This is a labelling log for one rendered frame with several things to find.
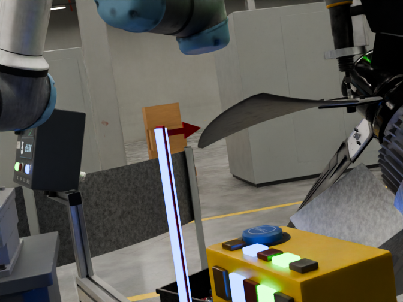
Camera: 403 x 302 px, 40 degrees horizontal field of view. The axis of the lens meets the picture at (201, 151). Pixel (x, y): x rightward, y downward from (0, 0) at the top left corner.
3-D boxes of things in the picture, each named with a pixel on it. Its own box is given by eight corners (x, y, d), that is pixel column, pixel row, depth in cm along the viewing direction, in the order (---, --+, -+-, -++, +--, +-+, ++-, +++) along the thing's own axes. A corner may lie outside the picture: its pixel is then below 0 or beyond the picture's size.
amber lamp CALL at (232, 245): (246, 247, 54) (246, 241, 54) (231, 251, 53) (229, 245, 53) (237, 244, 56) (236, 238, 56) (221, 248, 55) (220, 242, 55)
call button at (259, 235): (291, 243, 55) (289, 226, 55) (258, 253, 54) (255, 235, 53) (268, 237, 59) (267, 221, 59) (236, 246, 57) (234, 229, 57)
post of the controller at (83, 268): (93, 275, 127) (80, 190, 125) (81, 278, 126) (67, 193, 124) (90, 272, 130) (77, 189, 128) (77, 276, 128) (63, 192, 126)
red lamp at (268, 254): (284, 257, 49) (283, 250, 49) (267, 262, 49) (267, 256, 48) (273, 253, 51) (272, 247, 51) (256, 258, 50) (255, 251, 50)
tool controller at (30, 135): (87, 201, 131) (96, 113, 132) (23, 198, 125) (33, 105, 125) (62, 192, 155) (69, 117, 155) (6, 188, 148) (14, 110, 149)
